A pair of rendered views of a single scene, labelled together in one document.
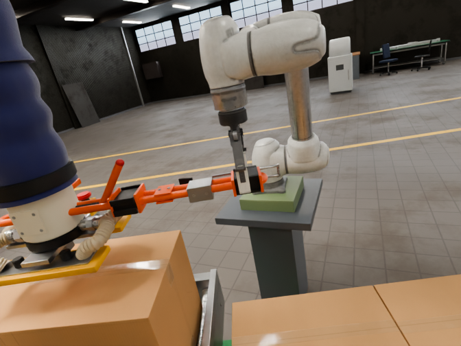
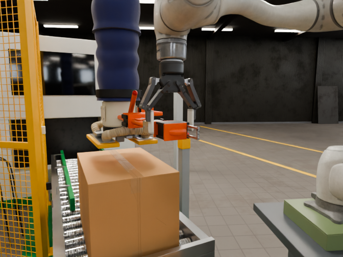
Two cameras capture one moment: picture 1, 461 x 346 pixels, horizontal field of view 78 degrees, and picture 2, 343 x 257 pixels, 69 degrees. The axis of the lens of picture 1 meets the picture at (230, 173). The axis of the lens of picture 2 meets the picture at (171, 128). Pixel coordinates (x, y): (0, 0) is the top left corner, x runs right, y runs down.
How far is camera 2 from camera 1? 0.81 m
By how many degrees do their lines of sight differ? 59
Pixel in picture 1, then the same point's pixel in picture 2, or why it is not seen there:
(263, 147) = (329, 152)
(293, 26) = not seen: outside the picture
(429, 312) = not seen: outside the picture
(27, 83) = (121, 40)
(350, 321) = not seen: outside the picture
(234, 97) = (160, 49)
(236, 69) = (157, 24)
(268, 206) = (304, 224)
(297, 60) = (172, 9)
